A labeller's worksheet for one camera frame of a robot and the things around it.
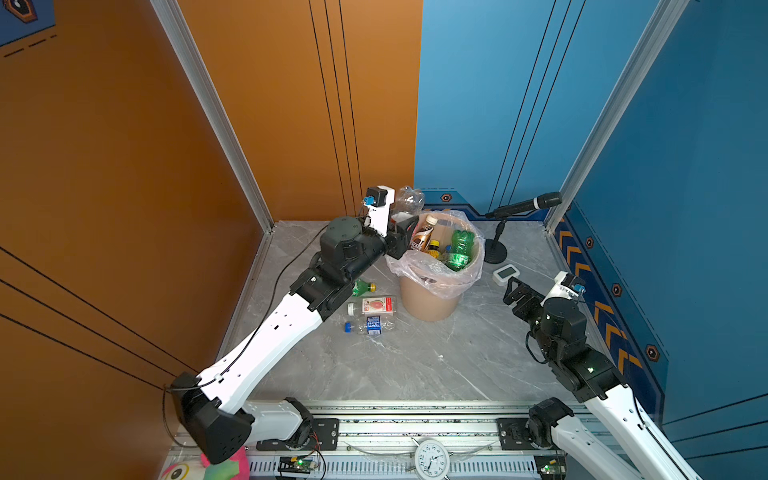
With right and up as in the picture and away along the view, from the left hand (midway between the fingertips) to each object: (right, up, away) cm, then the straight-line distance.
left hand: (406, 212), depth 63 cm
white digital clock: (+35, -16, +39) cm, 55 cm away
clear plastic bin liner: (+12, -10, +23) cm, 28 cm away
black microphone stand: (+34, -8, +46) cm, 58 cm away
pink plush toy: (-38, -57, +3) cm, 69 cm away
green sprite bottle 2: (+16, -7, +17) cm, 24 cm away
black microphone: (+40, +6, +23) cm, 47 cm away
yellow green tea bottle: (+9, -8, +26) cm, 29 cm away
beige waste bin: (+6, -18, +9) cm, 21 cm away
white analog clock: (+6, -56, +4) cm, 56 cm away
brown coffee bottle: (+5, -5, +22) cm, 23 cm away
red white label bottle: (-9, -25, +28) cm, 39 cm away
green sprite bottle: (-14, -20, +34) cm, 42 cm away
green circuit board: (-26, -59, +8) cm, 65 cm away
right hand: (+28, -17, +10) cm, 34 cm away
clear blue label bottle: (-9, -30, +24) cm, 39 cm away
